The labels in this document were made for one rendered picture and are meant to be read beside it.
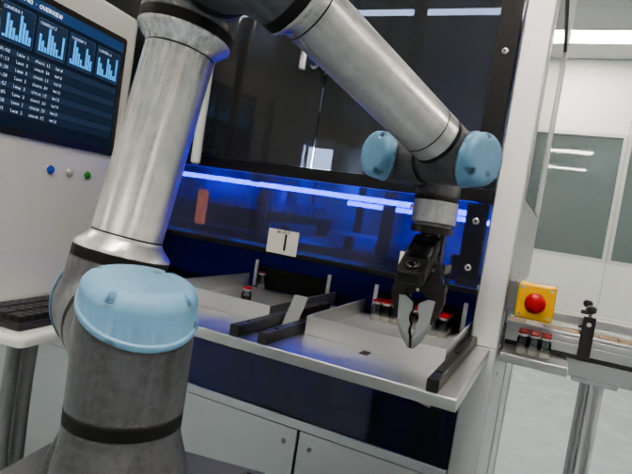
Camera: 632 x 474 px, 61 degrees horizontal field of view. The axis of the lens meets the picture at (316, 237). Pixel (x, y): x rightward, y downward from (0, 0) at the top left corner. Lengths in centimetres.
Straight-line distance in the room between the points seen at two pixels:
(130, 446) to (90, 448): 3
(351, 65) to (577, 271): 523
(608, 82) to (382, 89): 538
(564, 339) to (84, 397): 101
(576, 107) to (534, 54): 470
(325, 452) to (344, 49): 98
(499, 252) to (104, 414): 86
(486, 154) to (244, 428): 97
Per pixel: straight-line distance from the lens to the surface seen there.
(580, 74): 601
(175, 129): 66
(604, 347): 130
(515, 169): 118
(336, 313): 114
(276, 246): 133
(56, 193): 142
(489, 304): 118
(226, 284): 137
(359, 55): 64
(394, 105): 68
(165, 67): 67
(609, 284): 580
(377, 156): 83
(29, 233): 138
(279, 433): 140
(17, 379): 163
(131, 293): 52
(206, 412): 150
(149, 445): 56
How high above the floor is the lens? 111
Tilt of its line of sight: 3 degrees down
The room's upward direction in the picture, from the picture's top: 9 degrees clockwise
